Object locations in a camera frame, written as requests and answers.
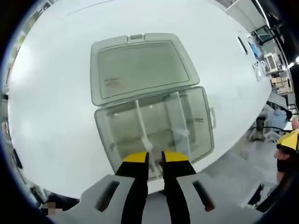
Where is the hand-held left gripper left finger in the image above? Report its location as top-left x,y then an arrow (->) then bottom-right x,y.
63,151 -> 150,224

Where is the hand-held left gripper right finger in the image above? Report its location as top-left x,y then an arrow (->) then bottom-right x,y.
163,150 -> 236,224

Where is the clear plastic divider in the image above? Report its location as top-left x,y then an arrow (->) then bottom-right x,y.
134,100 -> 162,181

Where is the grey transparent guide fixture box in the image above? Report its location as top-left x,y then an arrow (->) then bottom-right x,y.
90,33 -> 215,182

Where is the dark cloth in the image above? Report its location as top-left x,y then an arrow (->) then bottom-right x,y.
30,186 -> 81,210

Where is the clear plastic packet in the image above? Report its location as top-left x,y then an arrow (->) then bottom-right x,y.
252,60 -> 267,82

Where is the white box-shaped device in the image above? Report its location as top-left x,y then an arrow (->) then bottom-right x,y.
263,52 -> 278,73

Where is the blue packet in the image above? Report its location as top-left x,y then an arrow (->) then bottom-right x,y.
248,38 -> 260,56

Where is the black pen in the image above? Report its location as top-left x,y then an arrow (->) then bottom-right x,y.
237,36 -> 248,54

